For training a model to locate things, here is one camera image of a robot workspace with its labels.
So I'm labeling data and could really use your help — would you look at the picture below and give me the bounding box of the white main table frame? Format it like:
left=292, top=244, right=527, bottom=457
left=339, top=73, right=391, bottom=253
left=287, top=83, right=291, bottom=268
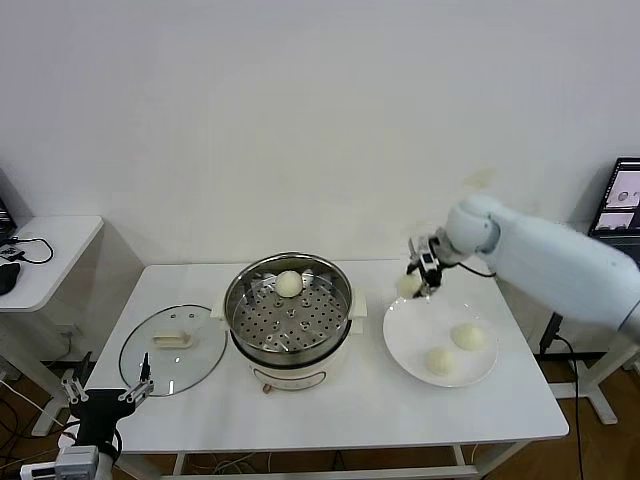
left=114, top=442, right=526, bottom=480

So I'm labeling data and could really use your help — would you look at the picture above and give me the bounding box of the round glass pot lid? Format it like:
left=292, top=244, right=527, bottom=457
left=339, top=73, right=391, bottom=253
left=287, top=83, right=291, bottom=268
left=118, top=303, right=229, bottom=398

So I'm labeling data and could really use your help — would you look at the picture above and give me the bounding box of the grey open laptop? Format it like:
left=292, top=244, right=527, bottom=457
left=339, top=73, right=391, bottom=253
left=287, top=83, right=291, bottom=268
left=588, top=157, right=640, bottom=241

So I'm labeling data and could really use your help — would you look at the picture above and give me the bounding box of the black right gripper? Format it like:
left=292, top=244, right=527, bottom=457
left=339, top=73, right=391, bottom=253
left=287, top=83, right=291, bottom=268
left=405, top=232, right=454, bottom=300

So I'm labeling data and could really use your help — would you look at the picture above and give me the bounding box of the white side table with label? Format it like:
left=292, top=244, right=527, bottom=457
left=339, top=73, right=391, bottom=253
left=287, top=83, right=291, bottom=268
left=494, top=269, right=640, bottom=426

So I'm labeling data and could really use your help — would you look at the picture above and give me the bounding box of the black computer mouse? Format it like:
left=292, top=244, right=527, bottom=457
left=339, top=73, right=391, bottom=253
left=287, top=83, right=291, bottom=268
left=0, top=262, right=22, bottom=296

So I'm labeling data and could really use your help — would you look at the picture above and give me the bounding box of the white electric cooking pot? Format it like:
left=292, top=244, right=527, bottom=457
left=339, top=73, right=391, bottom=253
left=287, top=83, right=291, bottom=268
left=212, top=289, right=369, bottom=396

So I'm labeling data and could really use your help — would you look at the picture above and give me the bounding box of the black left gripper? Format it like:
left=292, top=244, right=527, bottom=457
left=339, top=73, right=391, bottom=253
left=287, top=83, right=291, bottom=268
left=60, top=351, right=156, bottom=446

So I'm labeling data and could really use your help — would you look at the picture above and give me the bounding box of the white side table with mouse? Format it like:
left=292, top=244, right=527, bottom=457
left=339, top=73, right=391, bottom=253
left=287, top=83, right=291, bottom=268
left=0, top=214, right=146, bottom=436

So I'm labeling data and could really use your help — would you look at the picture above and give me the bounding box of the thin black desk cable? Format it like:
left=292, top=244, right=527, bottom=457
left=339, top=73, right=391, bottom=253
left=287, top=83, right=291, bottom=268
left=9, top=237, right=55, bottom=265

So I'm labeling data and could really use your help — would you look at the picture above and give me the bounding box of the white steamed baozi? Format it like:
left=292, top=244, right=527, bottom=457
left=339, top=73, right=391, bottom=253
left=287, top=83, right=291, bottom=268
left=275, top=270, right=304, bottom=299
left=451, top=322, right=486, bottom=351
left=396, top=273, right=424, bottom=300
left=424, top=347, right=456, bottom=377

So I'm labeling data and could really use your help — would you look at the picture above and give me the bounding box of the black open laptop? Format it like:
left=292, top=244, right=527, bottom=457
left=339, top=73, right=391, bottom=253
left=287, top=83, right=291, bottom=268
left=0, top=169, right=20, bottom=242

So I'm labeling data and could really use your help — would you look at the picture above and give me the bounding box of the round white plate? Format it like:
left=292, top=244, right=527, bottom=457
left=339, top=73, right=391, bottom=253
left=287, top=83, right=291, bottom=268
left=382, top=292, right=500, bottom=389

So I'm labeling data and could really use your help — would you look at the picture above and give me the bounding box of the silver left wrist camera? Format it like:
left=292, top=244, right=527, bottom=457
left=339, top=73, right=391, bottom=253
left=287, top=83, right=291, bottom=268
left=19, top=446, right=101, bottom=480

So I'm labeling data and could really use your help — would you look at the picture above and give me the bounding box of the black power cable with adapter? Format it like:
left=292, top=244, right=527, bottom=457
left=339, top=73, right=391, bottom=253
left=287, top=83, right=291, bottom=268
left=539, top=312, right=587, bottom=480

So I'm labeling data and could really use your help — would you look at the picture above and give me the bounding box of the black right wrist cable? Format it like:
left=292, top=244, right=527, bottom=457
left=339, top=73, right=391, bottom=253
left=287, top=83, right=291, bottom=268
left=457, top=262, right=497, bottom=279

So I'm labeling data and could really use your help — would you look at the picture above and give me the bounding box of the white floor cable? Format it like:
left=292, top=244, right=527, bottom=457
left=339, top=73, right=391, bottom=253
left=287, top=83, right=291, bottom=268
left=0, top=377, right=67, bottom=429

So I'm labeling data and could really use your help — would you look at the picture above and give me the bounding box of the steel perforated steamer basket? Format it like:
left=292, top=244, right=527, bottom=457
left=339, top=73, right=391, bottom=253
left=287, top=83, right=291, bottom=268
left=223, top=253, right=354, bottom=355

